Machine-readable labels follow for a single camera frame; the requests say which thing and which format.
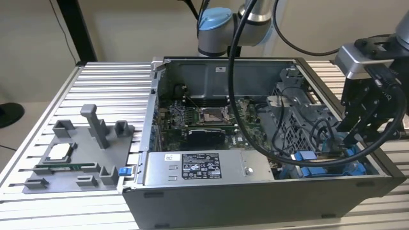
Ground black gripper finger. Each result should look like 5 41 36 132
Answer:
342 105 386 147
335 78 374 133

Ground black disk wire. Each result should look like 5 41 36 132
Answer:
309 118 346 158

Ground grey disk bay cage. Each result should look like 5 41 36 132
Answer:
257 68 366 178

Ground blue carrier in bay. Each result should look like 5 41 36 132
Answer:
301 167 328 179

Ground green motherboard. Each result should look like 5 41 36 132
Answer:
157 95 268 152

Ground CPU socket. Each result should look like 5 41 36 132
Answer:
197 106 232 123

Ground open grey PC case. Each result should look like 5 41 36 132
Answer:
121 56 407 230

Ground silver power supply unit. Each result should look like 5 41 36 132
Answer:
142 150 276 186

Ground grey parts rack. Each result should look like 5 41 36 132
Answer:
21 103 134 194

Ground green RAM stick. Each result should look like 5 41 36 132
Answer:
34 163 96 169

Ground silver CPU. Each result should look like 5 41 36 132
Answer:
46 144 72 161

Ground black round stand base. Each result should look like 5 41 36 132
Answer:
0 103 25 128

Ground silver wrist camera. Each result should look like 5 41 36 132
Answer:
333 44 395 80

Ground red wire bundle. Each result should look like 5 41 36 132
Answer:
269 158 289 172

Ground short black arm cable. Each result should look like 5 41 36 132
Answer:
272 0 339 56

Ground black cables behind arm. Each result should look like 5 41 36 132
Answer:
184 0 212 23

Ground black frame post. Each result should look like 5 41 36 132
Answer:
52 0 98 63

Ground thin wall cable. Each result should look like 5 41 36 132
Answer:
49 0 78 63

